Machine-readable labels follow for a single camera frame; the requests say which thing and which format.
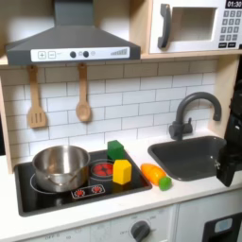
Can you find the green block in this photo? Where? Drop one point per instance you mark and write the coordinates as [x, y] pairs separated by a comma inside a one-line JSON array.
[[115, 150]]

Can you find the yellow block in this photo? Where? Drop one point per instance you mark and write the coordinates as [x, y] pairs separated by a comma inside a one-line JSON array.
[[121, 172]]

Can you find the black oven door panel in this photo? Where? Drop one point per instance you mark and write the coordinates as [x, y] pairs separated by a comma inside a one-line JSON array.
[[209, 234]]

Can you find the dark grey sink basin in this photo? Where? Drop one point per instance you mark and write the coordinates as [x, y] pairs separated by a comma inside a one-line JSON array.
[[189, 160]]

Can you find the wooden shelf board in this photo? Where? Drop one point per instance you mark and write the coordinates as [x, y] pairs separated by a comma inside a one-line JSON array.
[[189, 55]]

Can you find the black toy stove top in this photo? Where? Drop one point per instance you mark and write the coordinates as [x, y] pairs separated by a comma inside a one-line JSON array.
[[34, 198]]

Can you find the white kitchen cabinet front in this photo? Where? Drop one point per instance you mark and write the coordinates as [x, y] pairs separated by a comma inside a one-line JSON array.
[[189, 214]]

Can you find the dark grey tap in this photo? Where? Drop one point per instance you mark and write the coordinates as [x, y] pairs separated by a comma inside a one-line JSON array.
[[181, 126]]

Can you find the white toy microwave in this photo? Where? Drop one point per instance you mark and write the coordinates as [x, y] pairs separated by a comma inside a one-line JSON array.
[[195, 44]]

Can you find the grey extractor hood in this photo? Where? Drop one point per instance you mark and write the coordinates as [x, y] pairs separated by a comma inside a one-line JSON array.
[[72, 38]]

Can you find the dark grey oven knob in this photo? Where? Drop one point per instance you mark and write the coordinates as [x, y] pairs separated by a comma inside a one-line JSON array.
[[140, 231]]

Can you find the wooden spoon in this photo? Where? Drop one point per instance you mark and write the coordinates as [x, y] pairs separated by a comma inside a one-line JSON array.
[[83, 110]]

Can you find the steel pot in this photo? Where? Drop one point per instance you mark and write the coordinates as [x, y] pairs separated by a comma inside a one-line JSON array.
[[60, 176]]

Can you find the orange toy carrot green top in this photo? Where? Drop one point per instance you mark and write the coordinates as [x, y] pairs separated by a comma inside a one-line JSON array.
[[153, 173]]

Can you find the wooden slotted spatula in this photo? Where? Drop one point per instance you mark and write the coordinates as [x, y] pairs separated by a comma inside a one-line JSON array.
[[36, 116]]

